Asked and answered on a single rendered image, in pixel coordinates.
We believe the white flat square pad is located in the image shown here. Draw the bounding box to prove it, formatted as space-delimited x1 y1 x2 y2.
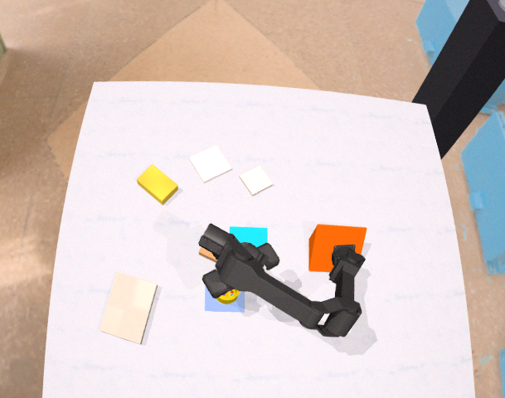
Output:
239 165 274 196
188 145 232 183

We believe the yellow rectangular block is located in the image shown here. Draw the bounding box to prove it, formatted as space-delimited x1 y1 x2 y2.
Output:
137 165 178 205

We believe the yellow cup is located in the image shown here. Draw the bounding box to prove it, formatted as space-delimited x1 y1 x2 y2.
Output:
217 289 240 304

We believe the light orange wooden bar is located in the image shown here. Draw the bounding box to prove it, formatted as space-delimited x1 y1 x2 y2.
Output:
198 247 218 263

